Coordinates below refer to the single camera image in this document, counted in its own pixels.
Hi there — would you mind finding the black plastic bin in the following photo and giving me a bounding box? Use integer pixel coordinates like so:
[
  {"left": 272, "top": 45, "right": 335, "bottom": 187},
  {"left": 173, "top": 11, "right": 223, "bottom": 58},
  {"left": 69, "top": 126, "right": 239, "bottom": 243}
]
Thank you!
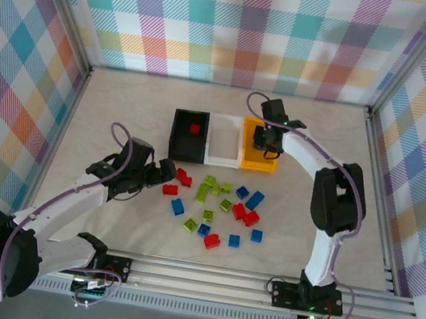
[{"left": 166, "top": 107, "right": 212, "bottom": 166}]

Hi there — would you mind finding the long green lego brick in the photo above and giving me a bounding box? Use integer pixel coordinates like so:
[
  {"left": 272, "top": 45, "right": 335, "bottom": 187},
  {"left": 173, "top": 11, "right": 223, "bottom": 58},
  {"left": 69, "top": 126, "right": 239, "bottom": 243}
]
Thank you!
[{"left": 194, "top": 183, "right": 213, "bottom": 204}]

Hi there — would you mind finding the yellow plastic bin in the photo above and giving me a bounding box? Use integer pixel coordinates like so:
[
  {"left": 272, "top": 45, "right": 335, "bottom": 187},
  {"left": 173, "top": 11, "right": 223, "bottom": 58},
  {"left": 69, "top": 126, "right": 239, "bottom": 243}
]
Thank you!
[{"left": 236, "top": 115, "right": 286, "bottom": 176}]

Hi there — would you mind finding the aluminium frame side rail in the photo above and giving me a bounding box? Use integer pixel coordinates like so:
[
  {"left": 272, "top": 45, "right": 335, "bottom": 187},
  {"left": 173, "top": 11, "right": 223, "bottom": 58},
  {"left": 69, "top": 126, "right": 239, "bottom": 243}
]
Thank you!
[
  {"left": 0, "top": 51, "right": 94, "bottom": 319},
  {"left": 336, "top": 106, "right": 426, "bottom": 298}
]

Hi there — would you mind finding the grey slotted cable duct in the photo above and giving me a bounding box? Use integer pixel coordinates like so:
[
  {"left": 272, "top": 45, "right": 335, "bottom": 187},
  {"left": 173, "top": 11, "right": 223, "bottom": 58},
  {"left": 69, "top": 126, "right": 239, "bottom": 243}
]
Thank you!
[{"left": 30, "top": 275, "right": 293, "bottom": 319}]

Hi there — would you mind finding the white plastic bin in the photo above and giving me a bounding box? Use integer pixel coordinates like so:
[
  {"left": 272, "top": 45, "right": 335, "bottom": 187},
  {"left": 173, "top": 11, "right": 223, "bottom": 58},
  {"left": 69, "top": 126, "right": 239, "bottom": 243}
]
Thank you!
[{"left": 200, "top": 111, "right": 250, "bottom": 170}]

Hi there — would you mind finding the aluminium frame post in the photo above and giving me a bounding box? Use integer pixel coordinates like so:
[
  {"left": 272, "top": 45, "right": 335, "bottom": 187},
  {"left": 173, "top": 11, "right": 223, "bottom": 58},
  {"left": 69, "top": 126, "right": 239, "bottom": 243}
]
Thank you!
[
  {"left": 7, "top": 0, "right": 106, "bottom": 78},
  {"left": 365, "top": 0, "right": 426, "bottom": 126}
]

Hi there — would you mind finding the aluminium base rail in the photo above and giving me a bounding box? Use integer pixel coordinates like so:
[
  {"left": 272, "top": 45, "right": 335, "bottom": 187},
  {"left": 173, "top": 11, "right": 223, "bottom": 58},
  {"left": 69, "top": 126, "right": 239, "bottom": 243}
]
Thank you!
[{"left": 102, "top": 246, "right": 426, "bottom": 319}]

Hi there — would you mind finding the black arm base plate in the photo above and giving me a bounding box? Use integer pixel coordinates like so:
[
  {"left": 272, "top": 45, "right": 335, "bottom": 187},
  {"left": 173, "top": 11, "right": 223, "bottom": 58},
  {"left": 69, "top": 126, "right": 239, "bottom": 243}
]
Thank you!
[
  {"left": 267, "top": 278, "right": 347, "bottom": 318},
  {"left": 94, "top": 251, "right": 136, "bottom": 285}
]

